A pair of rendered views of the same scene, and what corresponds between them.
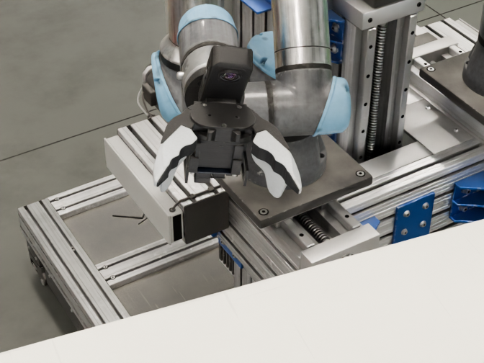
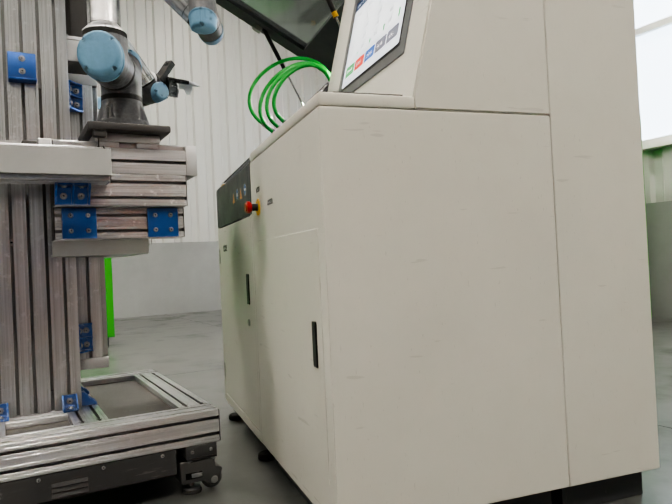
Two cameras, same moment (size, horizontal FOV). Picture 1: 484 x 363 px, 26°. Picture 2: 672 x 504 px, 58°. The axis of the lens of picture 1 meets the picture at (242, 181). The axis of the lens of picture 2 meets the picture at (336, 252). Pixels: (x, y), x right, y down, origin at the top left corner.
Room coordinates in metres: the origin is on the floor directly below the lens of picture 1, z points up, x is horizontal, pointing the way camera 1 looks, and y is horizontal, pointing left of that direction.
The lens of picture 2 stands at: (0.75, 1.68, 0.63)
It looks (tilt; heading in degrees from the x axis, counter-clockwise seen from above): 1 degrees up; 272
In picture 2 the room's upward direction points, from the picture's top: 3 degrees counter-clockwise
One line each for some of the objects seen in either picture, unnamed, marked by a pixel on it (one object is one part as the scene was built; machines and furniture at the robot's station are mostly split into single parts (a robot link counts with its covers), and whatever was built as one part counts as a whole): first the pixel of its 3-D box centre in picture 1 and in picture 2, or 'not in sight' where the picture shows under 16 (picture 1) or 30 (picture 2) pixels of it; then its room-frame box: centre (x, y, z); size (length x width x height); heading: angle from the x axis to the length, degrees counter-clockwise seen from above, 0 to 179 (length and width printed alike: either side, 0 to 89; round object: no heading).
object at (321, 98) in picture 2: not in sight; (317, 135); (0.83, 0.08, 0.96); 0.70 x 0.22 x 0.03; 111
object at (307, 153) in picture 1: (282, 138); (122, 114); (1.40, -0.07, 1.09); 0.15 x 0.15 x 0.10
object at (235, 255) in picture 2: not in sight; (237, 315); (1.18, -0.53, 0.44); 0.65 x 0.02 x 0.68; 111
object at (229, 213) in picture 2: not in sight; (237, 200); (1.17, -0.53, 0.87); 0.62 x 0.04 x 0.16; 111
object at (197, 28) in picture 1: (208, 49); not in sight; (1.13, 0.04, 1.43); 0.11 x 0.08 x 0.09; 5
